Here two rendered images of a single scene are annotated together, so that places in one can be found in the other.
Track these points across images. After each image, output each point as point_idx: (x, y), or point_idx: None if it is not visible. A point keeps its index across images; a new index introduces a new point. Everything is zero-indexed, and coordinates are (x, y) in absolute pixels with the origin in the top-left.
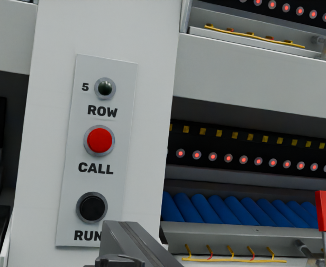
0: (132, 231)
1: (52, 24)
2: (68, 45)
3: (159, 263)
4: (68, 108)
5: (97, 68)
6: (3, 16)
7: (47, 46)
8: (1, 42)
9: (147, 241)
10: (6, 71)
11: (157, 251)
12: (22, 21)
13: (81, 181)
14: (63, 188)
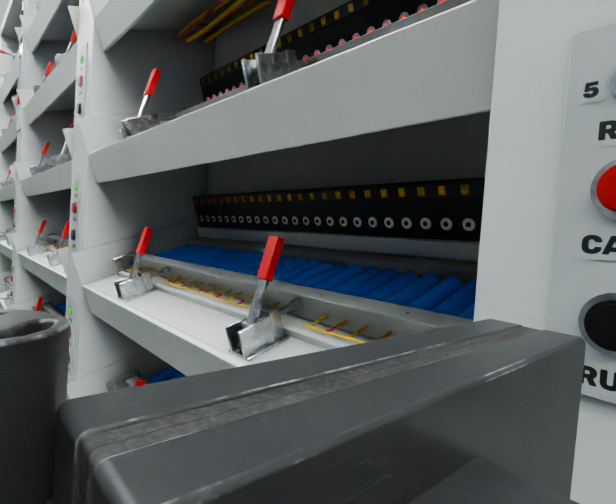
0: (492, 343)
1: (524, 8)
2: (555, 28)
3: (248, 410)
4: (558, 139)
5: None
6: (456, 34)
7: (517, 48)
8: (459, 74)
9: (448, 364)
10: (470, 113)
11: (378, 388)
12: (481, 29)
13: (588, 272)
14: (553, 284)
